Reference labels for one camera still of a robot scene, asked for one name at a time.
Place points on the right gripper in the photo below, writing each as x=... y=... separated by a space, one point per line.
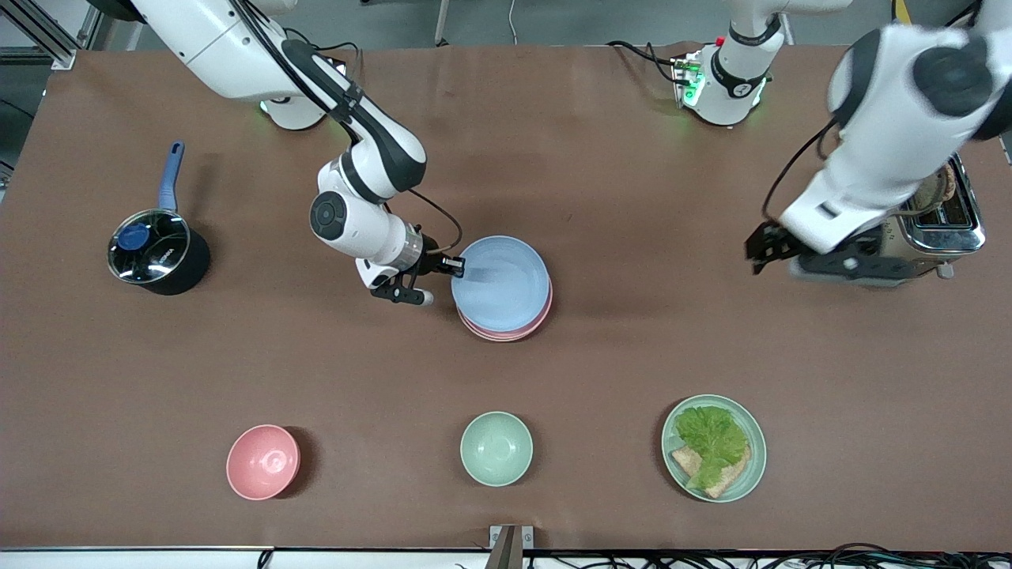
x=431 y=261

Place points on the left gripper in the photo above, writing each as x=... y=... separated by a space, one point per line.
x=765 y=246

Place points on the blue plate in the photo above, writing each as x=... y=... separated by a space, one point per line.
x=502 y=284

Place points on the pink plate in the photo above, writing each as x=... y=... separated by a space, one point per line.
x=538 y=320

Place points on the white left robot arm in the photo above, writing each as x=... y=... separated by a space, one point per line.
x=893 y=118

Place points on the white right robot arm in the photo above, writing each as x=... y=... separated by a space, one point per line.
x=229 y=47

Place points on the green plate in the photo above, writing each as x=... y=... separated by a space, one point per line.
x=747 y=415

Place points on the bread slice in toaster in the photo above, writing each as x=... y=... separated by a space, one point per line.
x=941 y=188

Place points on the small green bowl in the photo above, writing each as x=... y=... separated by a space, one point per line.
x=496 y=449

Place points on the silver toaster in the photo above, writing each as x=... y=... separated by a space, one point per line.
x=961 y=229

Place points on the green lettuce leaf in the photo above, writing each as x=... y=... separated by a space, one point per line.
x=711 y=438

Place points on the toast bread slice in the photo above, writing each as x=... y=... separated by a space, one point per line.
x=731 y=478

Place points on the small pink bowl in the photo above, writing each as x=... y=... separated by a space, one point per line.
x=262 y=462

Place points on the glass pot lid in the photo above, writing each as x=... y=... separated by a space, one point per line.
x=150 y=246

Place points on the metal table edge bracket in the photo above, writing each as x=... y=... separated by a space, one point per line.
x=506 y=545

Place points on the white table edge rail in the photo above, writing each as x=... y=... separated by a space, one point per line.
x=118 y=558

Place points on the aluminium frame profile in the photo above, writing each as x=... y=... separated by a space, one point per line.
x=47 y=39

